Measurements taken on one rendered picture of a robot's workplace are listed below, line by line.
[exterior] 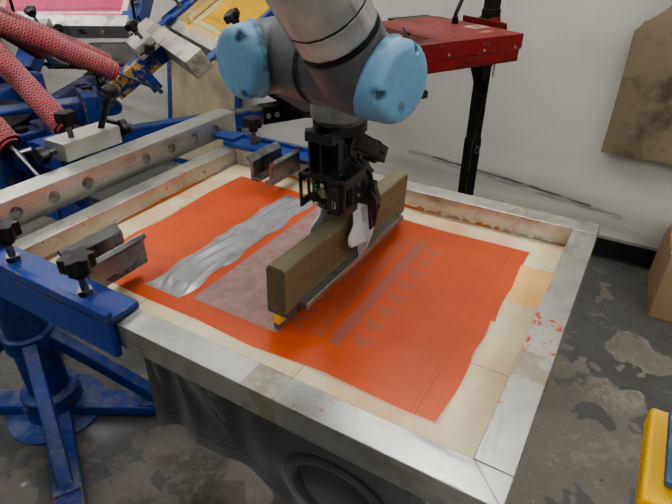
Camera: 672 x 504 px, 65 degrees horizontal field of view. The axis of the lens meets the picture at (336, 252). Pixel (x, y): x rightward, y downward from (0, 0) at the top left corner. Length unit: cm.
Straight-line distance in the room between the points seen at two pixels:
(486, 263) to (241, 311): 39
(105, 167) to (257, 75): 57
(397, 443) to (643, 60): 222
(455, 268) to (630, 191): 200
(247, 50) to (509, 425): 45
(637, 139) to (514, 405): 213
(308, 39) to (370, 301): 42
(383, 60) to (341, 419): 34
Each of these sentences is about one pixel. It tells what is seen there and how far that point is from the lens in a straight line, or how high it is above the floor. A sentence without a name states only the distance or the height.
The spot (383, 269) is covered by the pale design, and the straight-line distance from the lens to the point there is 83.
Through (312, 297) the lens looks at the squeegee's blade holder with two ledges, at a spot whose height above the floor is 99.
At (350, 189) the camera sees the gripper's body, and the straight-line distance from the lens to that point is 69.
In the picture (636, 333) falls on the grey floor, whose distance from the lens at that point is 249.
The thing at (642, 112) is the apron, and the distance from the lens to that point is 260.
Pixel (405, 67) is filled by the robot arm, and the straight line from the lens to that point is 47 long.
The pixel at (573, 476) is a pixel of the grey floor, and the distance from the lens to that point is 187.
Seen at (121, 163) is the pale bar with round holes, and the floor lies 103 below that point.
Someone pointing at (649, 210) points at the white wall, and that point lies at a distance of 282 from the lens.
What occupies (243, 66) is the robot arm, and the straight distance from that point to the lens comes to 56.
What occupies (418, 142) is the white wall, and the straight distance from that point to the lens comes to 296.
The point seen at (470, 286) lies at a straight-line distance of 81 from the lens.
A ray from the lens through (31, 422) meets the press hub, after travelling 208.
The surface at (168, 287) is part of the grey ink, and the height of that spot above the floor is 96.
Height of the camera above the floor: 141
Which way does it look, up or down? 32 degrees down
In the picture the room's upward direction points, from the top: straight up
